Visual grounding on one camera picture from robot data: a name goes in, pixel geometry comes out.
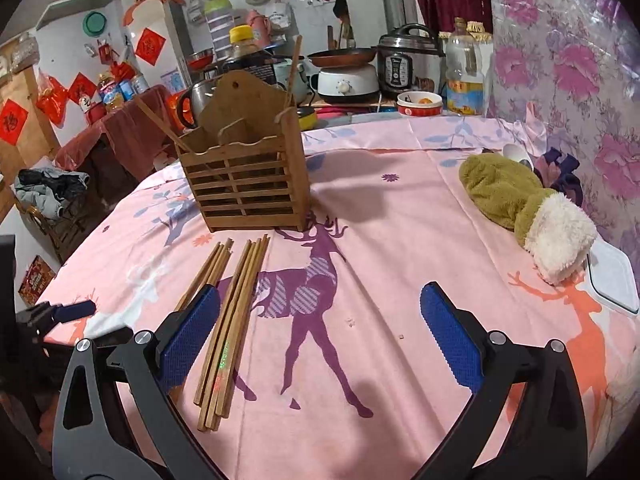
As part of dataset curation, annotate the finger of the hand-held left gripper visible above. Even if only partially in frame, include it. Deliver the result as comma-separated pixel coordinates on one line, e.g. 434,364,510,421
19,300,97,349

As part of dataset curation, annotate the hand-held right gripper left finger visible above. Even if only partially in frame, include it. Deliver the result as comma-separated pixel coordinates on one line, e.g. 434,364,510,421
51,284,226,480

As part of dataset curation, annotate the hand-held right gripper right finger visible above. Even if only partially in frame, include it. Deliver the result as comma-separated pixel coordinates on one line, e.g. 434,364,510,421
414,282,589,480

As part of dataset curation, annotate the pile of wooden chopsticks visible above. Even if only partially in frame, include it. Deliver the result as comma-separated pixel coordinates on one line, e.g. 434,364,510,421
174,234,272,432

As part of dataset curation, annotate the wooden utensil holder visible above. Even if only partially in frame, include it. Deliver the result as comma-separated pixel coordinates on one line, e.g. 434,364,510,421
174,70,312,233

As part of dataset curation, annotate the red printed box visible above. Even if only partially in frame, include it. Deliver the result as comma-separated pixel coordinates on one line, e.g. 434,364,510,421
18,254,57,307

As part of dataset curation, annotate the wooden chair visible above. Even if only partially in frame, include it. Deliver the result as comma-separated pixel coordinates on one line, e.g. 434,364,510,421
15,195,92,266

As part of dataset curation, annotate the pink deer print tablecloth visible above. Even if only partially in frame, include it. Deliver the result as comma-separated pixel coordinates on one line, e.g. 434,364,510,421
34,112,640,480

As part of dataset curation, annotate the pile of dark clothes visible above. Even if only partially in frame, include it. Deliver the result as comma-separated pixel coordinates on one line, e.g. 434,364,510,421
14,166,92,221

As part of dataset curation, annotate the olive and white plush toy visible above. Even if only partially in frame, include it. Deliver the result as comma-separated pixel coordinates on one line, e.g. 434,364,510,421
458,154,599,285

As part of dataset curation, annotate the red diamond paper decoration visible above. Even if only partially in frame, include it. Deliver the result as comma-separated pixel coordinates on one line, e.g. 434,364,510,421
0,99,29,144
135,27,162,66
67,72,98,106

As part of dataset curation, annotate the clear plastic container lid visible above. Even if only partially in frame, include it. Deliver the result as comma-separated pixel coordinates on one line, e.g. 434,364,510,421
586,239,640,317

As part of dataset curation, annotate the red cloth covered side table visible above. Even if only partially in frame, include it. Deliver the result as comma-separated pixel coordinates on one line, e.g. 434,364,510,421
54,84,176,201

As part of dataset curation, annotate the white spoon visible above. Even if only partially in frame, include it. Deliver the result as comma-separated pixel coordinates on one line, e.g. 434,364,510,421
501,143,535,170

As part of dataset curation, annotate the dark purple cloth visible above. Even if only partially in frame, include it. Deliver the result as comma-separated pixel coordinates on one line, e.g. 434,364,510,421
532,146,585,208

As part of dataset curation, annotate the long wooden chopstick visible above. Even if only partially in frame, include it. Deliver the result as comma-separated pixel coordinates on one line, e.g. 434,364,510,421
134,96,195,155
285,35,304,112

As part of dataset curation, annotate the yellow cooking oil bottle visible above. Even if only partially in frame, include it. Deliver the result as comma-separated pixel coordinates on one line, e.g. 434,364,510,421
97,72,123,112

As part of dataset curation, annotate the red and white bowl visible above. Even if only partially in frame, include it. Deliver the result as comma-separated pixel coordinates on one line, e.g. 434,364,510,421
396,91,444,118

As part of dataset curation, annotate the stainless steel kettle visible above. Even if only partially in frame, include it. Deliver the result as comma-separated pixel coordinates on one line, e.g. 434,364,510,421
176,79,217,131

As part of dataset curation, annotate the white refrigerator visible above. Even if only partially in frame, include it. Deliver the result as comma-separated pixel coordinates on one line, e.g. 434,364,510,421
122,0,196,106

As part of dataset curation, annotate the red hanging ornament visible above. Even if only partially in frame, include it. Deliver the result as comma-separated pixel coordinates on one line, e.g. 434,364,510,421
97,40,128,81

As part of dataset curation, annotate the clear plastic oil bottle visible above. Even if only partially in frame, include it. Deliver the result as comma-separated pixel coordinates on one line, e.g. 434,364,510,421
444,16,487,117

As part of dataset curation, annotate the white electric cooker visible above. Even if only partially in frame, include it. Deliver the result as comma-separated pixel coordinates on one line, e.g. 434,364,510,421
309,62,382,106

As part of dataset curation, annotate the red basin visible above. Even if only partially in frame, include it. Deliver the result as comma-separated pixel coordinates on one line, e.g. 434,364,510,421
186,48,217,70

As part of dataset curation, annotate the steel pressure cooker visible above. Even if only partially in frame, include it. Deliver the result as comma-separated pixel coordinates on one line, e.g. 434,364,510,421
376,23,447,98

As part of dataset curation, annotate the teal plate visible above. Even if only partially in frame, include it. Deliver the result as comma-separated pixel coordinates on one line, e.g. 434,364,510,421
82,10,109,39

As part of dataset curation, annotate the yellow lid jar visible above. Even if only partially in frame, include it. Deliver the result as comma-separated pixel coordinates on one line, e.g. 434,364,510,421
228,24,275,78

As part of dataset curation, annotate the brown frying pan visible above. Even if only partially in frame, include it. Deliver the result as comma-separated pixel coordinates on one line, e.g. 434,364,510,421
306,46,379,69

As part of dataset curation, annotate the green stacked food container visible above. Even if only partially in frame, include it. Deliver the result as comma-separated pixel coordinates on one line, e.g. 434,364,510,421
203,0,236,62

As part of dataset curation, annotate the pink thermos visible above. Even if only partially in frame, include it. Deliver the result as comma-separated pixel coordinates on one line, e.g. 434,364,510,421
246,9,273,50

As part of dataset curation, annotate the floral foil wall sheet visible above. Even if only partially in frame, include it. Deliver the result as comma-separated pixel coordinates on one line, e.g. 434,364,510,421
486,0,640,266

